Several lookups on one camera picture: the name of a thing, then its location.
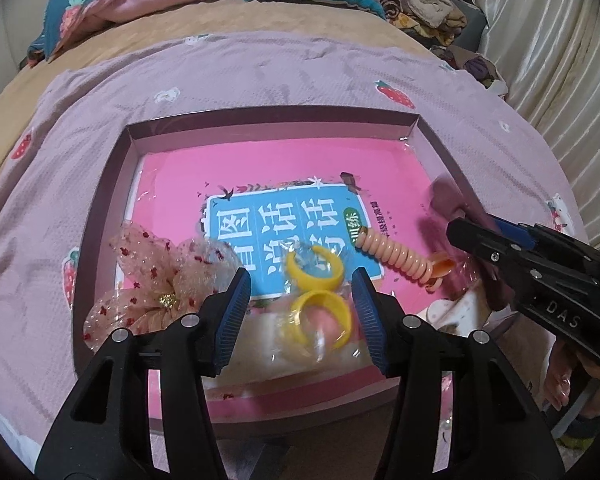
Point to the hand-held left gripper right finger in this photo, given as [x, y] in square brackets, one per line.
[367, 320]

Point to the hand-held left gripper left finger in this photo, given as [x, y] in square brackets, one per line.
[232, 320]

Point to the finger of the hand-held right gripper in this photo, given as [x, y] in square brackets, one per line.
[517, 232]
[480, 242]

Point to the clear packet with white card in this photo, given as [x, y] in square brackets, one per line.
[260, 350]

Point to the yellow rings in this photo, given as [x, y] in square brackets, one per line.
[320, 310]

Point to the maroon hair clip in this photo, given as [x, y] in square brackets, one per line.
[452, 197]

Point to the cream claw hair clip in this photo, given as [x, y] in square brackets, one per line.
[455, 310]

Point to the sheer polka-dot bow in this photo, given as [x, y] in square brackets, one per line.
[170, 280]

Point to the shallow brown cardboard box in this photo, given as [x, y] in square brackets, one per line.
[105, 200]

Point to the person's right hand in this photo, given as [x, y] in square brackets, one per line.
[562, 380]

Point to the pink book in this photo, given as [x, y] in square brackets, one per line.
[280, 180]

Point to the white curtain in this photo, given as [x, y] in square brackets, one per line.
[555, 60]

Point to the purple cloud print blanket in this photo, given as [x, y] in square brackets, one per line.
[40, 135]

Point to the tan bedsheet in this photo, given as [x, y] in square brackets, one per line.
[145, 30]

